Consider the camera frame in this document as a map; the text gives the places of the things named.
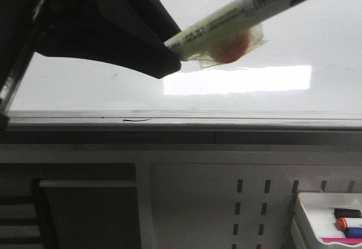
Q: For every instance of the white perforated stand panel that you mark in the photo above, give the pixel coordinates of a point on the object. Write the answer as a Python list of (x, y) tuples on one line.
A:
[(234, 205)]

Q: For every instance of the white taped whiteboard marker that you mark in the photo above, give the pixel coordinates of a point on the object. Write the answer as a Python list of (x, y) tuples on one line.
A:
[(227, 34)]

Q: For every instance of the white whiteboard with aluminium frame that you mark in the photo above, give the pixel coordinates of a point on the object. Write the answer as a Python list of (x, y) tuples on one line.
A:
[(306, 74)]

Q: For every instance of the blue capped marker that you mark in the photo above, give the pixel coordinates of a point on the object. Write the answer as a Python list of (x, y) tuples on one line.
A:
[(353, 232)]

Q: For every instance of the white marker tray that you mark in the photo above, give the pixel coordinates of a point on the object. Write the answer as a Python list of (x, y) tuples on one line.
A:
[(314, 218)]

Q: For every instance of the pink marker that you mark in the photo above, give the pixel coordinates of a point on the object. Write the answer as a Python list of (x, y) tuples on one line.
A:
[(348, 241)]

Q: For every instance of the black marker cap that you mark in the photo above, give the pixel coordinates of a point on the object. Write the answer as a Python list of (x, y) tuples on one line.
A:
[(347, 213)]

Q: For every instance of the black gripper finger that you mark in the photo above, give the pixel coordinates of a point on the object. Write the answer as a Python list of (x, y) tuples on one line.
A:
[(127, 33)]

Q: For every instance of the red capped marker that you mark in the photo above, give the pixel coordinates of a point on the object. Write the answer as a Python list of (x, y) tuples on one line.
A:
[(344, 223)]

